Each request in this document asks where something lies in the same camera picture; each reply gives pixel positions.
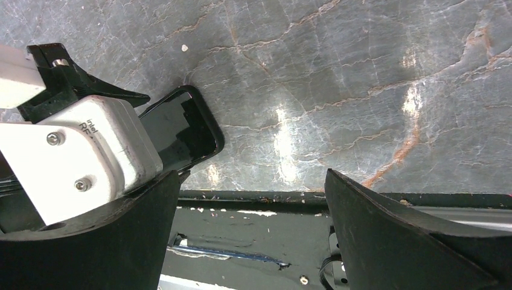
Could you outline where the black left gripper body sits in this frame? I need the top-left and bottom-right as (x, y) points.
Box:
(16, 43), (150, 123)

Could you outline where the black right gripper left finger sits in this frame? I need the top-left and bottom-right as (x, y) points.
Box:
(1, 172), (181, 289)

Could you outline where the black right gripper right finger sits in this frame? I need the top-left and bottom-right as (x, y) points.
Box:
(324, 169), (511, 289)

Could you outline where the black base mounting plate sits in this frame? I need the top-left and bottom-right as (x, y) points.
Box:
(159, 190), (511, 289)

